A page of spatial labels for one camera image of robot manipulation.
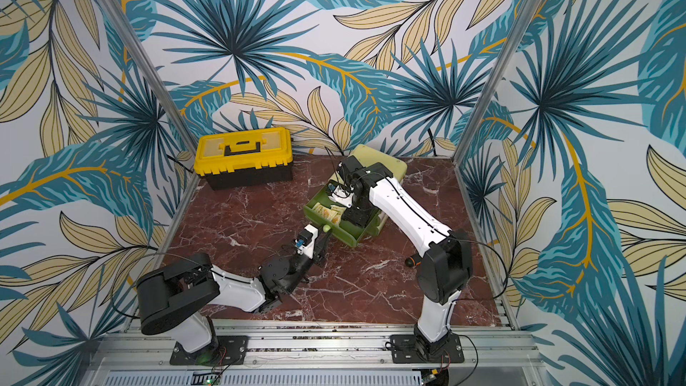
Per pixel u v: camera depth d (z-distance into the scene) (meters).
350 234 0.73
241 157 0.98
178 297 0.46
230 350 0.73
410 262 0.88
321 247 0.71
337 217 0.80
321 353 0.74
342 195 0.73
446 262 0.45
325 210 0.82
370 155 0.91
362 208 0.69
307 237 0.65
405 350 0.73
